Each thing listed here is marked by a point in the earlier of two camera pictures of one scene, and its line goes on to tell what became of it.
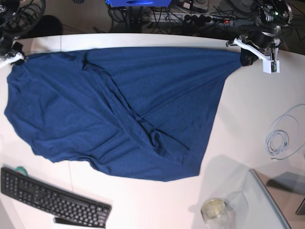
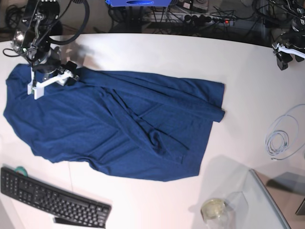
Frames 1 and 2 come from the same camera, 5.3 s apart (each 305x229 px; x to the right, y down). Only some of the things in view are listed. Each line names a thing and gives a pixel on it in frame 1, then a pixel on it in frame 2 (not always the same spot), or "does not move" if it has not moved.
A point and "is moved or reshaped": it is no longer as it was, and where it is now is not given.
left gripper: (261, 39) to (296, 38)
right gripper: (18, 47) to (50, 66)
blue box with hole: (138, 3) does not move
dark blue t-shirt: (142, 114) is moved or reshaped
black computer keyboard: (67, 207) does not move
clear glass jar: (218, 214) does not move
